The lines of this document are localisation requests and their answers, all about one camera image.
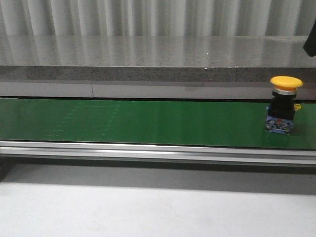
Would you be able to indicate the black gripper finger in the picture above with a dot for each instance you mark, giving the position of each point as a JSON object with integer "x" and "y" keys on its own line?
{"x": 310, "y": 44}

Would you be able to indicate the yellow push button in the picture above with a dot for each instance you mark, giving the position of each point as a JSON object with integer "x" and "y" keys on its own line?
{"x": 281, "y": 110}

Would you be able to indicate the green conveyor belt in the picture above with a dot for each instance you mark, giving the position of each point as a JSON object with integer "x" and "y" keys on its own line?
{"x": 199, "y": 123}

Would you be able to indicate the grey granite counter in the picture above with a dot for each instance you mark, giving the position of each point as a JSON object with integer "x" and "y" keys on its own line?
{"x": 156, "y": 59}

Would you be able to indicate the white pleated curtain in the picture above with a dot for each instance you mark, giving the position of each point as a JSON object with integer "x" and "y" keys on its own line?
{"x": 157, "y": 17}

